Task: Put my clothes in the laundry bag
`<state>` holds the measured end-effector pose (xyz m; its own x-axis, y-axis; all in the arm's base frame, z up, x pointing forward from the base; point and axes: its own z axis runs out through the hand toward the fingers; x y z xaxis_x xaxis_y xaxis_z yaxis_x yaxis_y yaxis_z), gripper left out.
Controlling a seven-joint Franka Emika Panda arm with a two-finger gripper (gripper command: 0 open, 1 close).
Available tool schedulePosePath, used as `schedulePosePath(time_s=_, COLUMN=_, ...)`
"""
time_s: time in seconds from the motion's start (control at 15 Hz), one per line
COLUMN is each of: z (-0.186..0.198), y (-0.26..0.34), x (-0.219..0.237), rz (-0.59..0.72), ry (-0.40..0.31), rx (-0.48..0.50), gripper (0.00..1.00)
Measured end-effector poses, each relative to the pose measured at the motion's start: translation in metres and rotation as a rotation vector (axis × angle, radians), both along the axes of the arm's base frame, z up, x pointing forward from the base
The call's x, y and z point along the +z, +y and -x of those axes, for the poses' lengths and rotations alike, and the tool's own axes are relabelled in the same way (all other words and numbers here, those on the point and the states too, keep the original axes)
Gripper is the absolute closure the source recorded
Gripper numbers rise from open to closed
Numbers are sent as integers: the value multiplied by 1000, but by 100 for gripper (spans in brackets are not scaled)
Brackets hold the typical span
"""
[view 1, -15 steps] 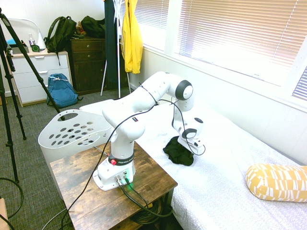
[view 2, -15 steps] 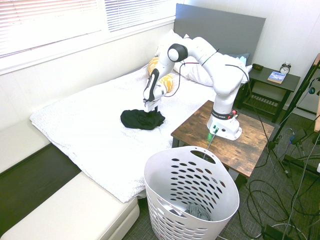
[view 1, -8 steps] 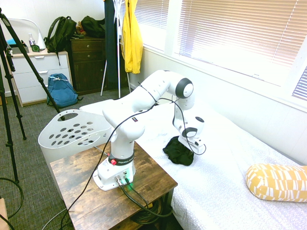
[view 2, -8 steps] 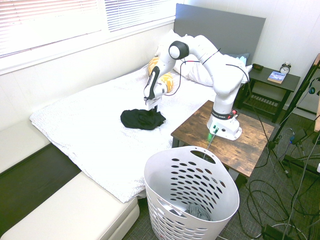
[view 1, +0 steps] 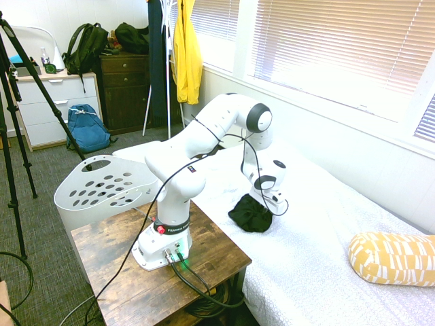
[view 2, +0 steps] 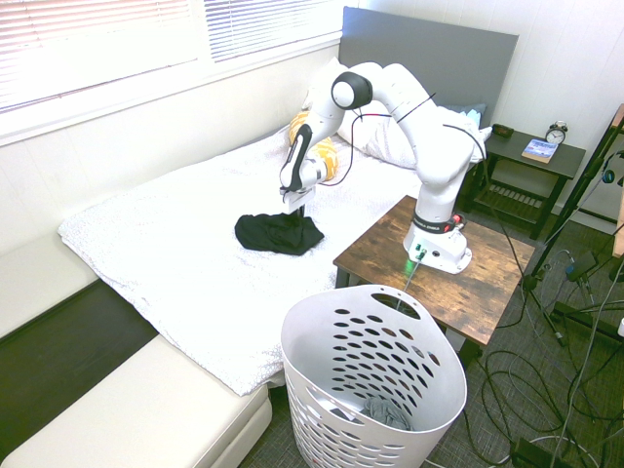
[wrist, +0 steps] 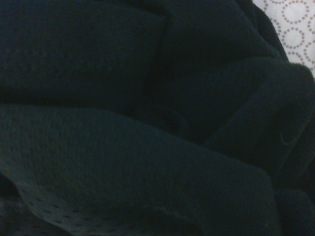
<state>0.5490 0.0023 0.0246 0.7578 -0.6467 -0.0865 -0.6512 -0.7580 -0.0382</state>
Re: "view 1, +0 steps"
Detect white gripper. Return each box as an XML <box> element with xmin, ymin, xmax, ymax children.
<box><xmin>249</xmin><ymin>189</ymin><xmax>286</xmax><ymax>212</ymax></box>

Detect black clothes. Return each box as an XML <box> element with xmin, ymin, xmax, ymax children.
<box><xmin>228</xmin><ymin>194</ymin><xmax>274</xmax><ymax>234</ymax></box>

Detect white perforated laundry basket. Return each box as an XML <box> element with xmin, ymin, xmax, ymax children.
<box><xmin>53</xmin><ymin>154</ymin><xmax>161</xmax><ymax>236</ymax></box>

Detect black bag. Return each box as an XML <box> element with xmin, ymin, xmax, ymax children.
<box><xmin>114</xmin><ymin>22</ymin><xmax>151</xmax><ymax>56</ymax></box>

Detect white textured bedspread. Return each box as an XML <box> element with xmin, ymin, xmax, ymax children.
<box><xmin>188</xmin><ymin>138</ymin><xmax>435</xmax><ymax>326</ymax></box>

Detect yellow white patterned pillow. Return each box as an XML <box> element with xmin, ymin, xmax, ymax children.
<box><xmin>347</xmin><ymin>231</ymin><xmax>435</xmax><ymax>289</ymax></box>

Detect white coat rack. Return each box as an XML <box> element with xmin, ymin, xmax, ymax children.
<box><xmin>141</xmin><ymin>0</ymin><xmax>186</xmax><ymax>141</ymax></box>

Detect cream bed mattress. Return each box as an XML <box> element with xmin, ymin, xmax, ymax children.
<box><xmin>111</xmin><ymin>139</ymin><xmax>173</xmax><ymax>164</ymax></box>

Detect rustic wooden side table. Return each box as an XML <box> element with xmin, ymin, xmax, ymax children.
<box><xmin>70</xmin><ymin>200</ymin><xmax>253</xmax><ymax>326</ymax></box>

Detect yellow rain jacket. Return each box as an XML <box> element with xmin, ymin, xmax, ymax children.
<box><xmin>171</xmin><ymin>0</ymin><xmax>204</xmax><ymax>106</ymax></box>

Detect wide white window blind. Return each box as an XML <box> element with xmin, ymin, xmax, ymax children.
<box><xmin>247</xmin><ymin>0</ymin><xmax>435</xmax><ymax>100</ymax></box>

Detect narrow white window blind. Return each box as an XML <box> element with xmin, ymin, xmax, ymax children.
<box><xmin>190</xmin><ymin>0</ymin><xmax>241</xmax><ymax>43</ymax></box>
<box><xmin>413</xmin><ymin>94</ymin><xmax>435</xmax><ymax>144</ymax></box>

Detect dark wood dresser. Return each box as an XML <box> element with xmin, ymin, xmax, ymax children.
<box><xmin>98</xmin><ymin>51</ymin><xmax>185</xmax><ymax>136</ymax></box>

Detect navy hanging garment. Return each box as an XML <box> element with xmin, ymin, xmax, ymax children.
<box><xmin>147</xmin><ymin>0</ymin><xmax>173</xmax><ymax>120</ymax></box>

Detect brown stuffed toy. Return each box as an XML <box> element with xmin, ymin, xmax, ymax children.
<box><xmin>107</xmin><ymin>30</ymin><xmax>122</xmax><ymax>51</ymax></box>

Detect dark green backpack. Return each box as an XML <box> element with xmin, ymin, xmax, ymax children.
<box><xmin>62</xmin><ymin>22</ymin><xmax>110</xmax><ymax>93</ymax></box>

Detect white drawer dresser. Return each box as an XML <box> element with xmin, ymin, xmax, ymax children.
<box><xmin>12</xmin><ymin>69</ymin><xmax>103</xmax><ymax>153</ymax></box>

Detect white desk lamp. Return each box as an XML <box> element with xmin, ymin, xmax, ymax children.
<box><xmin>13</xmin><ymin>26</ymin><xmax>66</xmax><ymax>73</ymax></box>

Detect grey storage box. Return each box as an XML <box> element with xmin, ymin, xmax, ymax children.
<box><xmin>15</xmin><ymin>64</ymin><xmax>42</xmax><ymax>78</ymax></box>

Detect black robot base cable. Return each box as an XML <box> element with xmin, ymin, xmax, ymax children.
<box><xmin>176</xmin><ymin>249</ymin><xmax>225</xmax><ymax>308</ymax></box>
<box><xmin>162</xmin><ymin>249</ymin><xmax>246</xmax><ymax>310</ymax></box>

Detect coiled black cable bundle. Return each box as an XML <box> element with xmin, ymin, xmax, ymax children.
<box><xmin>185</xmin><ymin>280</ymin><xmax>246</xmax><ymax>319</ymax></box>

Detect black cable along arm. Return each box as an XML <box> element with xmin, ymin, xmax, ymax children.
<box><xmin>59</xmin><ymin>115</ymin><xmax>290</xmax><ymax>326</ymax></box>

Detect blue drawstring bag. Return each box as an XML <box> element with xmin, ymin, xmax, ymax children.
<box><xmin>65</xmin><ymin>103</ymin><xmax>119</xmax><ymax>154</ymax></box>

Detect black floor cable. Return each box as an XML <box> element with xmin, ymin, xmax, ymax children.
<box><xmin>0</xmin><ymin>251</ymin><xmax>35</xmax><ymax>326</ymax></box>

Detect black camera tripod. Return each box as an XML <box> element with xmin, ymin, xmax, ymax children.
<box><xmin>0</xmin><ymin>10</ymin><xmax>86</xmax><ymax>259</ymax></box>

